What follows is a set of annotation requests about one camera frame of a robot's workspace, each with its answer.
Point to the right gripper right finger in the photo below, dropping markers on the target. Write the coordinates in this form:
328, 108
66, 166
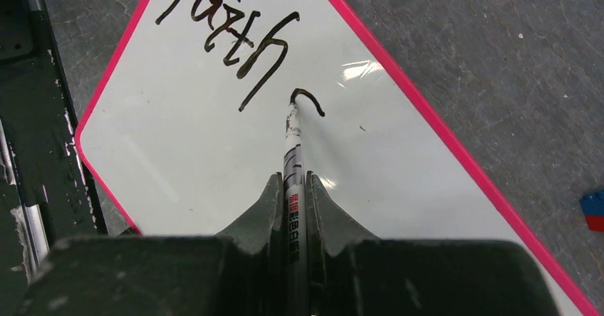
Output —
354, 272

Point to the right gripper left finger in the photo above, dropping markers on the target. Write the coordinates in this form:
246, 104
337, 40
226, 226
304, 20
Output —
235, 272

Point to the white whiteboard marker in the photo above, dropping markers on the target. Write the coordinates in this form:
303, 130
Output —
295, 213

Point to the pink framed whiteboard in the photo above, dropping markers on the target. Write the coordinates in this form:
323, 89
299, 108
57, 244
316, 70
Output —
189, 120

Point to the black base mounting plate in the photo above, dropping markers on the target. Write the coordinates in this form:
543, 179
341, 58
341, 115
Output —
41, 171

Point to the blue and red eraser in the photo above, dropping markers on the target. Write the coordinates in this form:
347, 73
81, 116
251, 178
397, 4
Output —
592, 208

